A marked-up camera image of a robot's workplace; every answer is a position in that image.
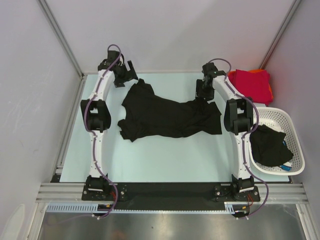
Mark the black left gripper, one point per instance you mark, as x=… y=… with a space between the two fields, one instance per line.
x=129 y=76

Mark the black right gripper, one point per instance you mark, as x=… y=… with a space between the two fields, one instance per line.
x=200 y=92

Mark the black t shirt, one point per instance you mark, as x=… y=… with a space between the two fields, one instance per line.
x=147 y=114
x=268 y=148

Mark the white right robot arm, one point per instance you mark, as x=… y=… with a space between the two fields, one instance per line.
x=238 y=120

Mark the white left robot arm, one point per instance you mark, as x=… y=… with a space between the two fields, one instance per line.
x=97 y=121

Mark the folded red t shirt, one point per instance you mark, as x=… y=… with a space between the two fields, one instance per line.
x=252 y=85

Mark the black t shirt in basket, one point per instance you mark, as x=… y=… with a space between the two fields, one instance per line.
x=268 y=148

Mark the white plastic laundry basket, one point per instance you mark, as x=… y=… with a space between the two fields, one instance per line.
x=280 y=121

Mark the blue white garment in basket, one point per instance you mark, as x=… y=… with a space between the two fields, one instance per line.
x=286 y=166

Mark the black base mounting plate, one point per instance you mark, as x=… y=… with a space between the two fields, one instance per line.
x=169 y=196

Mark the left aluminium corner post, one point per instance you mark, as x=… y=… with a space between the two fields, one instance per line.
x=53 y=23

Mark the aluminium corner post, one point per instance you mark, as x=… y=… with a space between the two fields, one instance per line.
x=53 y=23
x=294 y=7

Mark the right aluminium corner post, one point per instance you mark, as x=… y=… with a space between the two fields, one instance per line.
x=294 y=7

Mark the white slotted cable duct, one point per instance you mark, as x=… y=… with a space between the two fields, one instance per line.
x=90 y=208

